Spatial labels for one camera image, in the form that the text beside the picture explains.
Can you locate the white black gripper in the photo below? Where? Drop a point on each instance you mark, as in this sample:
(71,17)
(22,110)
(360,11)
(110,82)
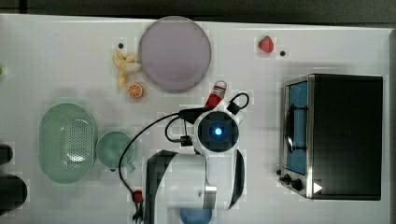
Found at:
(216,132)

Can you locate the red felt ketchup bottle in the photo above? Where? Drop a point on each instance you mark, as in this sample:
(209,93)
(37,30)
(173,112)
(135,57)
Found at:
(217,93)

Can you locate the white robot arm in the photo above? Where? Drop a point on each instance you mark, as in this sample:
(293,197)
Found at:
(211,178)

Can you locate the green plastic strainer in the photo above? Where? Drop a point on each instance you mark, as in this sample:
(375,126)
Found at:
(67,137)

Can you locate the purple round plate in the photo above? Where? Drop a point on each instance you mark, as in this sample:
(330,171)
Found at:
(175,53)

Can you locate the toy orange slice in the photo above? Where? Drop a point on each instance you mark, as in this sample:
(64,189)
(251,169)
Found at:
(135,90)

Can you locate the toy strawberry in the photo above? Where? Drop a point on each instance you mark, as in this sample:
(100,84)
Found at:
(266,44)

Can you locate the green plastic cup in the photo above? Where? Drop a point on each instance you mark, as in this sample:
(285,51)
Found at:
(110,147)

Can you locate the peeled toy banana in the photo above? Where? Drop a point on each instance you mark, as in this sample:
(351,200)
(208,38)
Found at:
(127,66)

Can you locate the silver toaster oven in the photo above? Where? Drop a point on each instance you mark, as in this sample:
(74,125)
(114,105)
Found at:
(332,137)

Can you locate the black round bowl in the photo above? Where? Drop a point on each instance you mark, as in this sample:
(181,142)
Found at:
(6,154)

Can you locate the black pot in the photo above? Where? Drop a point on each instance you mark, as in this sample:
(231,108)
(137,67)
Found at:
(13,193)

